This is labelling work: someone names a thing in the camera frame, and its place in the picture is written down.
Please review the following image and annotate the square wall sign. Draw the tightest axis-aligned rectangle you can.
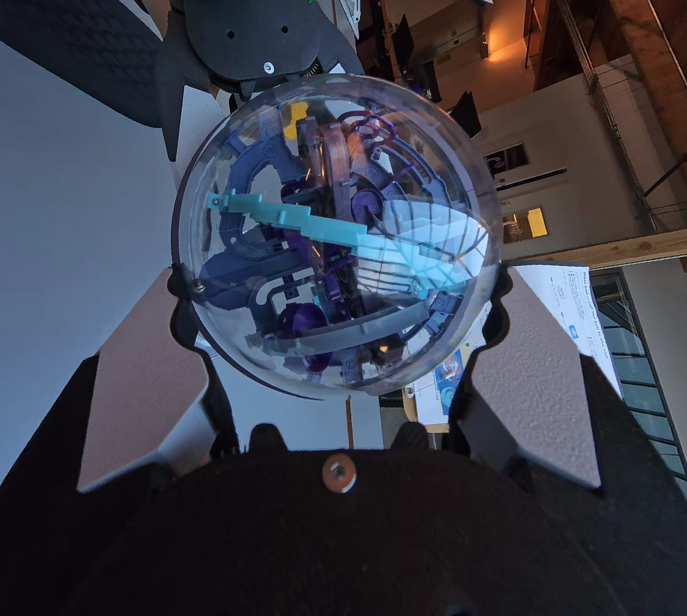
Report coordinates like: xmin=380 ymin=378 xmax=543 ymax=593
xmin=502 ymin=206 xmax=549 ymax=242
xmin=483 ymin=142 xmax=529 ymax=181

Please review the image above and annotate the wooden beam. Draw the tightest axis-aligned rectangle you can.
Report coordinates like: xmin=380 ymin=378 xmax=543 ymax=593
xmin=505 ymin=227 xmax=687 ymax=270

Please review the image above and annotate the black computer monitor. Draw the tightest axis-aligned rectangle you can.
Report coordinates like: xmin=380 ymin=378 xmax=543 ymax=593
xmin=391 ymin=14 xmax=416 ymax=70
xmin=452 ymin=90 xmax=484 ymax=140

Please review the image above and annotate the clear plastic maze ball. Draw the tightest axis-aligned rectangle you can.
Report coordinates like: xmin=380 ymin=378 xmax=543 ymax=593
xmin=171 ymin=73 xmax=504 ymax=402

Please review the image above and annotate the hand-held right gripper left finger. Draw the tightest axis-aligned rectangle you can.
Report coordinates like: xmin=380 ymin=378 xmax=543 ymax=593
xmin=77 ymin=267 xmax=239 ymax=493

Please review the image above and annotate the printed text task sheet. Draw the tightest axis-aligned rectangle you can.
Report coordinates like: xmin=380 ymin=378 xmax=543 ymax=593
xmin=416 ymin=264 xmax=623 ymax=426

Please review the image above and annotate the glass partition window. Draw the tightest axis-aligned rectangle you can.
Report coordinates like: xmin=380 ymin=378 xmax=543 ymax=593
xmin=590 ymin=270 xmax=687 ymax=499

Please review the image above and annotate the plain wooden clipboard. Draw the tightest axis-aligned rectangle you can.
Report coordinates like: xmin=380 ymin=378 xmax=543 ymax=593
xmin=403 ymin=388 xmax=449 ymax=434

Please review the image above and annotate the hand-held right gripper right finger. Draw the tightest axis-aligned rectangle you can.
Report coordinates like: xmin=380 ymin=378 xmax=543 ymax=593
xmin=448 ymin=262 xmax=602 ymax=490

